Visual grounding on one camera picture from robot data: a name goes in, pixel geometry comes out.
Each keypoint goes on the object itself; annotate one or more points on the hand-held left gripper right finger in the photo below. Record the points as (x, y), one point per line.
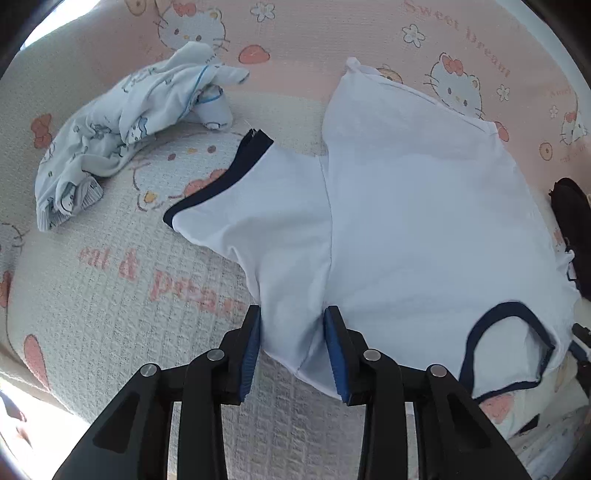
(334, 360)

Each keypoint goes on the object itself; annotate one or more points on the black folded garment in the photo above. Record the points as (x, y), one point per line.
(572, 217)

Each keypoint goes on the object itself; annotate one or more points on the white t-shirt with navy trim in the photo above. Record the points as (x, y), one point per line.
(415, 207)

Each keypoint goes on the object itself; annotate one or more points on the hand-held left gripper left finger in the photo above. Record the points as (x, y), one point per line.
(251, 360)

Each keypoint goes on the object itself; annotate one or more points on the light blue printed baby garment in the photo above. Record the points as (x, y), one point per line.
(138, 101)

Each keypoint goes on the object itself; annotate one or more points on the cartoon cat printed blanket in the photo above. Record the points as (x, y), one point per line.
(115, 346)

